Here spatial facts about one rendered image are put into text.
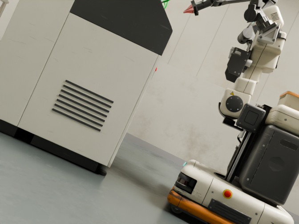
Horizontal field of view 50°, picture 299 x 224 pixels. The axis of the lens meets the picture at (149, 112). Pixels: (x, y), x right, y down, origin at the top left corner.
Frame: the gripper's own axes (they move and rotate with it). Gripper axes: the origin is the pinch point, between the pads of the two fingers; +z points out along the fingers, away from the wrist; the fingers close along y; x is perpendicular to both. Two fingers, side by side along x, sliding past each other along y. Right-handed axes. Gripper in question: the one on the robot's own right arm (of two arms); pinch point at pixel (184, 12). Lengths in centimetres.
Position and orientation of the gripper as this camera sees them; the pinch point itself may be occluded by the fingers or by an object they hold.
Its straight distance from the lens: 245.4
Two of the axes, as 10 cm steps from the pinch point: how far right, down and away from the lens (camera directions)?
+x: -1.8, -0.6, -9.8
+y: -3.1, -9.4, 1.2
